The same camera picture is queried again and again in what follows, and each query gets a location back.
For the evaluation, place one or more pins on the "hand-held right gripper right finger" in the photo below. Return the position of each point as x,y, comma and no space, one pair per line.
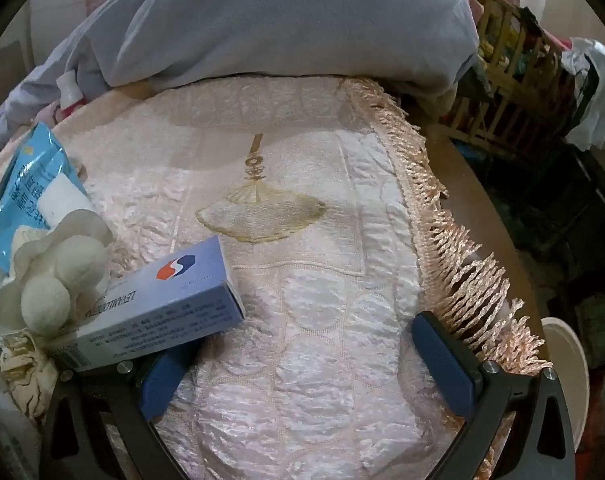
442,365

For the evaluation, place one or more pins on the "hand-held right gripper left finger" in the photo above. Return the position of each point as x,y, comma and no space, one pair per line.
162,382

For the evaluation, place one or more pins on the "blue medicine box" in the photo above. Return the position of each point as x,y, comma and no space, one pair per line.
182,285

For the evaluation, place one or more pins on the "white bin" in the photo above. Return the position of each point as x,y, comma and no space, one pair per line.
564,355

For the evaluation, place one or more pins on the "beige crumpled wrapper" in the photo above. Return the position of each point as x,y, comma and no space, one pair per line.
25,365

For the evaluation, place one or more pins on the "white plush toy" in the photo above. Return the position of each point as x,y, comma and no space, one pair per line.
77,260

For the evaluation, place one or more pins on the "pink tasselled tablecloth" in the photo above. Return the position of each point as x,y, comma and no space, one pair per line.
307,285

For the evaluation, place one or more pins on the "white folded tissue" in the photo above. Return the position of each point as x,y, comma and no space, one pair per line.
62,197

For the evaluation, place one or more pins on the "blue snack packet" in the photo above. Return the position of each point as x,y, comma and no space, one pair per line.
27,175

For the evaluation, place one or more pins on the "wooden rack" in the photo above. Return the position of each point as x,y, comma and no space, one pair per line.
502,110

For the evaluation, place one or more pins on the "white plastic bag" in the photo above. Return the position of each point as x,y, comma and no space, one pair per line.
597,110

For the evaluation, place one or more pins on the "white bottle with red label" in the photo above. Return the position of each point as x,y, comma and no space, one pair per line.
71,92

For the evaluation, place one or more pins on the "grey-blue garment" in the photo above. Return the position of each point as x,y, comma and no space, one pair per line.
282,20

